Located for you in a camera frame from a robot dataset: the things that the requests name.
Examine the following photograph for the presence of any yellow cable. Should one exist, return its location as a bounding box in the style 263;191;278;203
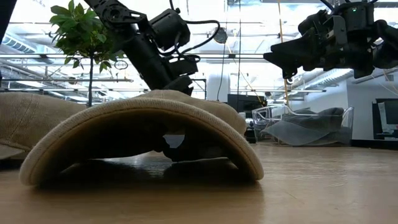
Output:
277;0;290;106

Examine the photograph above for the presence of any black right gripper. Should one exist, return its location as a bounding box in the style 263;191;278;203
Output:
263;0;379;80

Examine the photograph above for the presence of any beige baseball cap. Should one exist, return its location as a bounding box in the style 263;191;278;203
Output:
0;91;88;161
19;89;265;187

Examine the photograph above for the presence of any blue-grey baseball cap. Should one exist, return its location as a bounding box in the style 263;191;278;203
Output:
262;119;354;147

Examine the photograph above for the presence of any black computer monitor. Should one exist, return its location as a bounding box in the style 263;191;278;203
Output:
372;98;398;140
228;94;267;119

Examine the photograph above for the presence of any green leafy potted plant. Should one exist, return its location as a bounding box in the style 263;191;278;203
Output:
49;0;125;108

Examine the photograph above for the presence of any black hanging cable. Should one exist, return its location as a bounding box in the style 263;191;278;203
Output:
237;0;242;96

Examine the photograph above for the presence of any black ceiling cable reel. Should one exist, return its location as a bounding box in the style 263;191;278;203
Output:
213;27;229;44

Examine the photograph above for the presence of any clear plastic bin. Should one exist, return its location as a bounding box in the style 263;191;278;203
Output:
251;104;355;147

